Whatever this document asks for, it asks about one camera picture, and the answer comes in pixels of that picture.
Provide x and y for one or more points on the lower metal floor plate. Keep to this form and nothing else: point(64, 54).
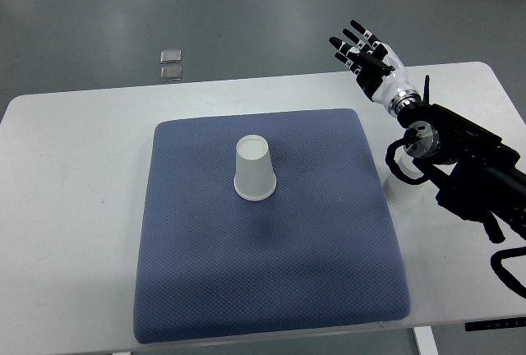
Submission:
point(171, 73)

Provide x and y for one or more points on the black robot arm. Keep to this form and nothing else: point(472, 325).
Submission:
point(474, 172)

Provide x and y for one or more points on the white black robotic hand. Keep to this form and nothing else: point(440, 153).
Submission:
point(379, 72)

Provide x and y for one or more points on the white paper cup on cushion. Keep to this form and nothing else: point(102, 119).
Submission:
point(254, 178)

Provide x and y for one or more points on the blue fabric cushion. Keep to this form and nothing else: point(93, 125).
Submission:
point(320, 251)

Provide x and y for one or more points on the white table leg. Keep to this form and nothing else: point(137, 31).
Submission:
point(425, 341)

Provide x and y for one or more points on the upper metal floor plate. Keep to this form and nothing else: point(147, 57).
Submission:
point(171, 56)

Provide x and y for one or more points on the metal floor plate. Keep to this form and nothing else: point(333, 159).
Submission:
point(171, 56)
point(171, 73)

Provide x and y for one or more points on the black table control panel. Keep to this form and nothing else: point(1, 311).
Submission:
point(500, 324)

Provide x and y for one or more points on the white paper cup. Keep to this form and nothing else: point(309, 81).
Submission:
point(400, 193)
point(254, 178)

